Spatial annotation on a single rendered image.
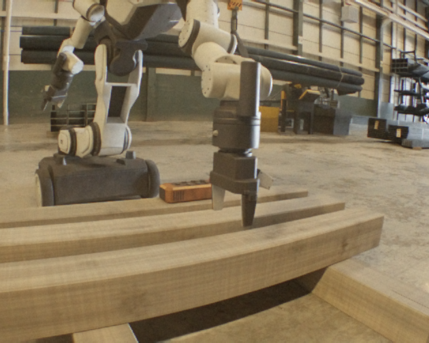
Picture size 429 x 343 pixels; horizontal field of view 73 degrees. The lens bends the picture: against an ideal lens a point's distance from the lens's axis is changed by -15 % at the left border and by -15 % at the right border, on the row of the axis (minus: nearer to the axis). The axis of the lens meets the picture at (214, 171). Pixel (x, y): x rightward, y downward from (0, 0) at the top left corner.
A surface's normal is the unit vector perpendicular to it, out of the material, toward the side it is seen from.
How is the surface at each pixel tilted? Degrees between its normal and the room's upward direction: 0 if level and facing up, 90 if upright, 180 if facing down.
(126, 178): 90
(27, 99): 90
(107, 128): 116
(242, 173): 90
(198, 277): 90
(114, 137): 103
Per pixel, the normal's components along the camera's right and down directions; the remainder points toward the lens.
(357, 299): -0.87, 0.06
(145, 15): 0.10, 0.82
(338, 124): 0.49, 0.18
